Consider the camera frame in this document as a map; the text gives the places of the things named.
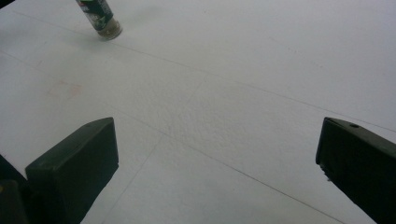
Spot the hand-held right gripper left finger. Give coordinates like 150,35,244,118
24,117,120,224

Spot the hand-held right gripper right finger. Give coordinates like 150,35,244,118
315,117,396,224

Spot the dark-labelled spice bottle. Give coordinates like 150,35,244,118
75,0,123,41

